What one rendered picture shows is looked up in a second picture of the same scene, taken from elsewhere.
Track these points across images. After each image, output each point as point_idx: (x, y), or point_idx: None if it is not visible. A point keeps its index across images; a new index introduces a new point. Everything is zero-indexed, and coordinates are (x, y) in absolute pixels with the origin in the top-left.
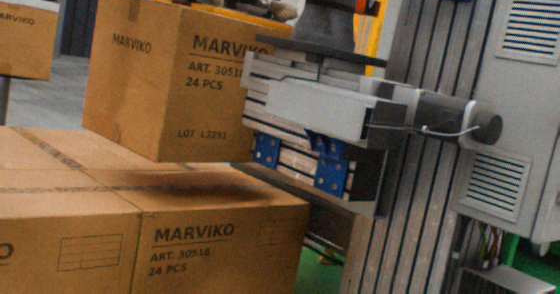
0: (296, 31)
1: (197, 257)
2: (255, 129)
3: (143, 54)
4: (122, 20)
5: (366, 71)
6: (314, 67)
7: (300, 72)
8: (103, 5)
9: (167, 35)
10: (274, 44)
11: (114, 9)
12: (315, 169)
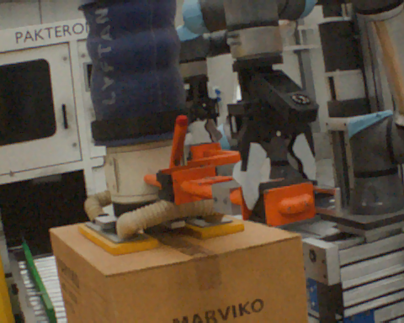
0: (390, 203)
1: None
2: (336, 316)
3: (251, 316)
4: (185, 295)
5: None
6: None
7: (401, 236)
8: (127, 293)
9: (289, 276)
10: (392, 223)
11: (159, 288)
12: None
